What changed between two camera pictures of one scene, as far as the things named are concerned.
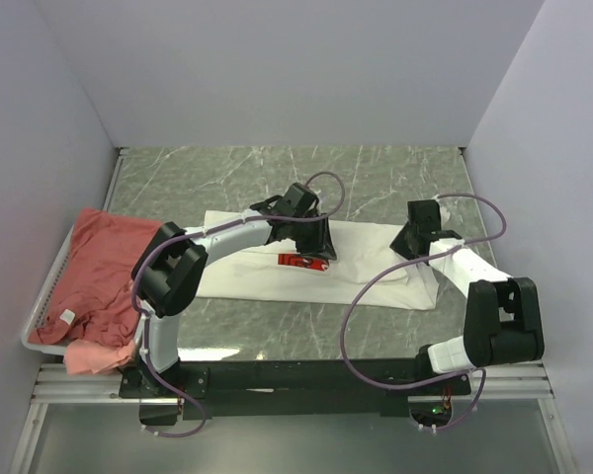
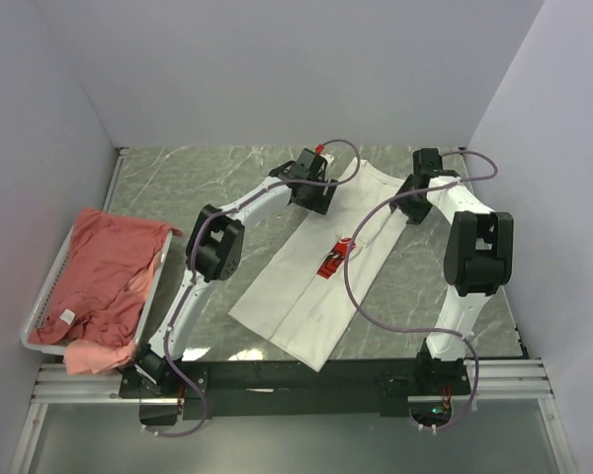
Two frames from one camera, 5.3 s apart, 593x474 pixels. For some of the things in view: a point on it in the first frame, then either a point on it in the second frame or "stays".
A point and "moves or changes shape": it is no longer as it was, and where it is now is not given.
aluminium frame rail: (519, 383) stays
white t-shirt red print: (366, 274) moves or changes shape
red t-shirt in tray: (95, 299) stays
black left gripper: (321, 247) → (320, 203)
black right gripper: (398, 244) → (415, 215)
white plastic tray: (45, 299) stays
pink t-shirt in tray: (83, 357) stays
